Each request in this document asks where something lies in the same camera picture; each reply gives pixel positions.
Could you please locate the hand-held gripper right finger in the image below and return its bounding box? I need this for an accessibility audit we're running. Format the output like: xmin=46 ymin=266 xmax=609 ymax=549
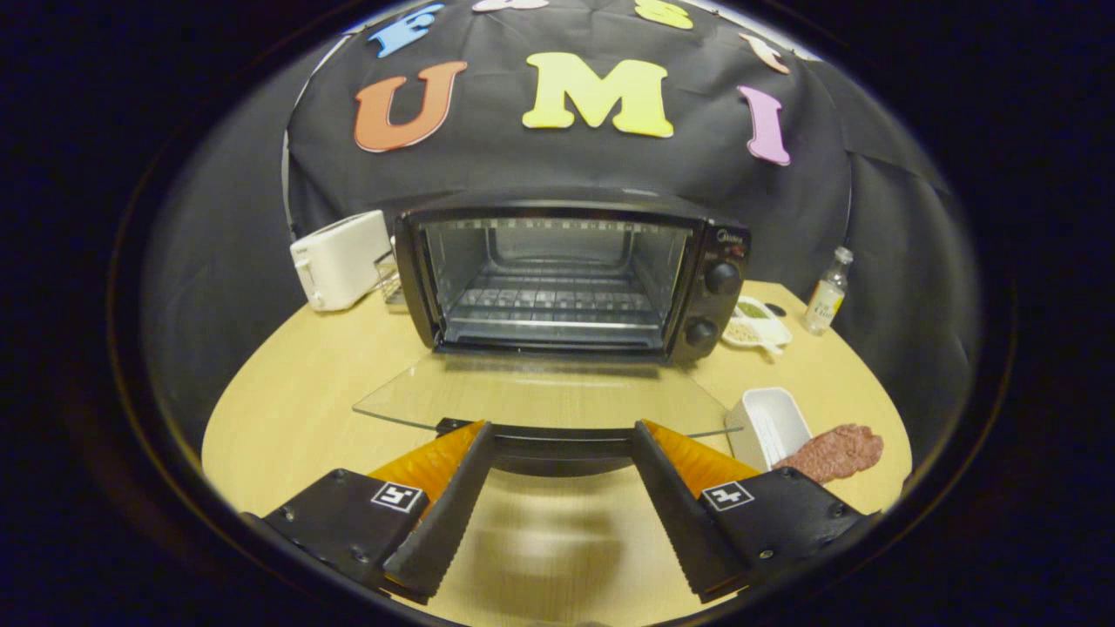
xmin=631 ymin=421 xmax=874 ymax=603

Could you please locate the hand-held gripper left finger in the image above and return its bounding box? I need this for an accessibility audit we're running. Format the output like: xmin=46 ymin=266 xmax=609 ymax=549
xmin=260 ymin=421 xmax=495 ymax=604

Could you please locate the reddish-brown meat slice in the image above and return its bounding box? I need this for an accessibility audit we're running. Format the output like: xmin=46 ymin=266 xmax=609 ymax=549
xmin=773 ymin=424 xmax=884 ymax=485

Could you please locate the black toaster oven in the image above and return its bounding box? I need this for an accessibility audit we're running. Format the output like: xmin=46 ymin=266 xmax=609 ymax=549
xmin=353 ymin=193 xmax=752 ymax=478

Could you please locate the white bread toaster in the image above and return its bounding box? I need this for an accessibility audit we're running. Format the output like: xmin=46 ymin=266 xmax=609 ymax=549
xmin=290 ymin=210 xmax=395 ymax=313

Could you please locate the white rectangular tray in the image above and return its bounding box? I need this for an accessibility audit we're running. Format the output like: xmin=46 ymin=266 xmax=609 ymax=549
xmin=725 ymin=388 xmax=814 ymax=473

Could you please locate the white divided dish with grains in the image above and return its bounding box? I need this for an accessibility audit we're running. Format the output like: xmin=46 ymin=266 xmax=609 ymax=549
xmin=721 ymin=296 xmax=794 ymax=356

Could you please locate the clear glass bottle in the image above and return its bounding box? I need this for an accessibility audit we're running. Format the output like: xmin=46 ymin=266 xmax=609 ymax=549
xmin=803 ymin=246 xmax=855 ymax=336

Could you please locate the metal wire rack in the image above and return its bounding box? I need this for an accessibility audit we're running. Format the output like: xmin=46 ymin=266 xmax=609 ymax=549
xmin=375 ymin=251 xmax=410 ymax=307

